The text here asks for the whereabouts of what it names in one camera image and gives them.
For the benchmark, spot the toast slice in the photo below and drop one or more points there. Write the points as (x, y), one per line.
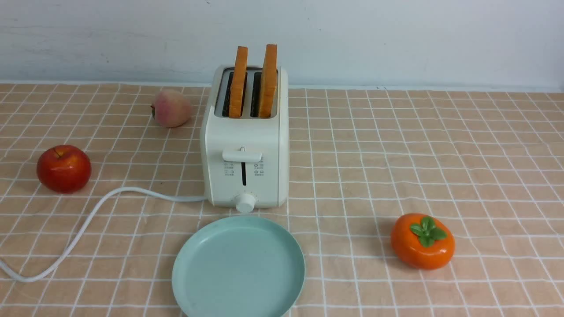
(238, 83)
(268, 81)

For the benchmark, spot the white two-slot toaster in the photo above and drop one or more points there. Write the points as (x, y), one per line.
(245, 160)

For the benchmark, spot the light green round plate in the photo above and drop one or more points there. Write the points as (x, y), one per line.
(240, 266)

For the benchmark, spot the pink peach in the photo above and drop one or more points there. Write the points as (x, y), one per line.
(171, 108)

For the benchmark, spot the orange persimmon with green leaf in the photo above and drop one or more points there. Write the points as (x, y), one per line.
(422, 241)

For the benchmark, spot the orange checkered tablecloth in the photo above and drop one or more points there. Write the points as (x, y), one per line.
(488, 165)

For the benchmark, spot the red apple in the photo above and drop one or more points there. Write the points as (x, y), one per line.
(64, 168)

